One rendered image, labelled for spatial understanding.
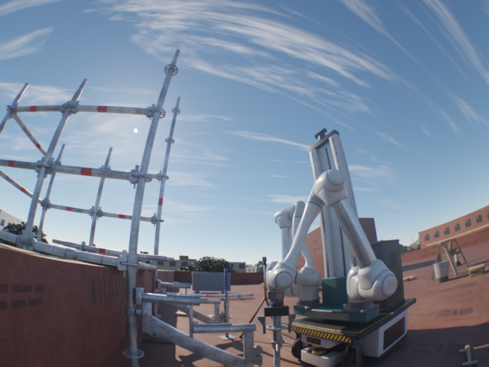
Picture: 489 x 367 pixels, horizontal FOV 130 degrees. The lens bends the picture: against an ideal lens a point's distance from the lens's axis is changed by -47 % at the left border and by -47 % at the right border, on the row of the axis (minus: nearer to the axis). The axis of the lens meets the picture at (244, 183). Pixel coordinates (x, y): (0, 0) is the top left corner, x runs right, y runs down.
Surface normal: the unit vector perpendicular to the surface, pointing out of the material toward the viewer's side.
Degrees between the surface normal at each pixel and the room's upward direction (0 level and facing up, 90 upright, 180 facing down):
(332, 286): 90
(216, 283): 90
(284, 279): 97
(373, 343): 90
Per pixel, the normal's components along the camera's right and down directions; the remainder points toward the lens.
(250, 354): 0.28, -0.39
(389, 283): 0.06, -0.30
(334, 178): -0.02, -0.50
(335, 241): -0.90, -0.16
